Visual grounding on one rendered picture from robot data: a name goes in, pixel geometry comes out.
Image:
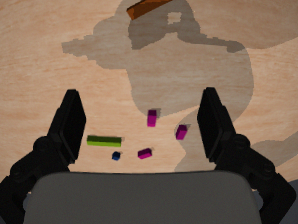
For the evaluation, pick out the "small magenta block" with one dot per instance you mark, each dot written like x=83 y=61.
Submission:
x=145 y=153
x=151 y=119
x=181 y=132

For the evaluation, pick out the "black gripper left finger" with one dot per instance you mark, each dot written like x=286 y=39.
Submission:
x=51 y=153

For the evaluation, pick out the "lime green rod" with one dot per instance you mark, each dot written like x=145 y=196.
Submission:
x=104 y=141

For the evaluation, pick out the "small dark blue cube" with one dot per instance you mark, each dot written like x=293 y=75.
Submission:
x=116 y=156

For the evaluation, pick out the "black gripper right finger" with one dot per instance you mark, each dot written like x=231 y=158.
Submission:
x=231 y=152

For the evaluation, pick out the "orange rod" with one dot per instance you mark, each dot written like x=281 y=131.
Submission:
x=144 y=7

